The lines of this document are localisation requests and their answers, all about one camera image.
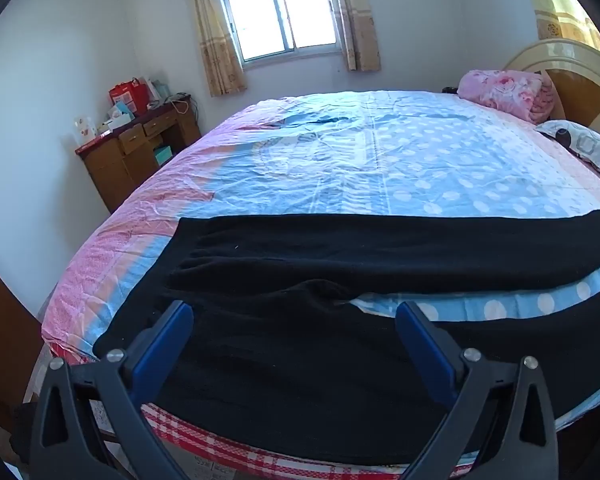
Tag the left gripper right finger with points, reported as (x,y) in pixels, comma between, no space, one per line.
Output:
(521,442)

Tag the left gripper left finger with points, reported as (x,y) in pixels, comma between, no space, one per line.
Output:
(66,442)

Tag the black pants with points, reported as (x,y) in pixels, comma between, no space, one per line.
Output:
(281,358)

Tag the brown wooden door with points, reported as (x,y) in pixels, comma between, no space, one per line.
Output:
(20,345)

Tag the wooden desk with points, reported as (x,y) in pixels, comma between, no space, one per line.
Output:
(121,160)

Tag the teal box under desk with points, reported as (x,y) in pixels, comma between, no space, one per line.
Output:
(162,155)

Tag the white floral kettle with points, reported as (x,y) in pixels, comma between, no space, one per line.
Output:
(86,130)

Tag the red gift bag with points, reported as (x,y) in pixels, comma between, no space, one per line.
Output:
(134,94)

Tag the polka dot pillow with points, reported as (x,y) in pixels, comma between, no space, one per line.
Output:
(578,140)

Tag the blue pink bed sheet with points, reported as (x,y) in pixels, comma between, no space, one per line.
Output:
(404,153)

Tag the left beige curtain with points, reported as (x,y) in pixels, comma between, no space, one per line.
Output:
(222,67)

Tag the beige curtain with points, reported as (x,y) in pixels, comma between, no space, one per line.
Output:
(222,67)
(358,35)

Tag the pink folded blanket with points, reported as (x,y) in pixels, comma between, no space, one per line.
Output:
(528,96)

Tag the wooden headboard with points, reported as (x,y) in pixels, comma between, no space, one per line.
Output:
(574,69)

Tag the window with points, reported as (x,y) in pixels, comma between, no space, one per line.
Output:
(265,29)

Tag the yellow side curtain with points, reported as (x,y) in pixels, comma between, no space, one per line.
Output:
(565,19)

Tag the right beige curtain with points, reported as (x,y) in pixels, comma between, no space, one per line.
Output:
(358,35)

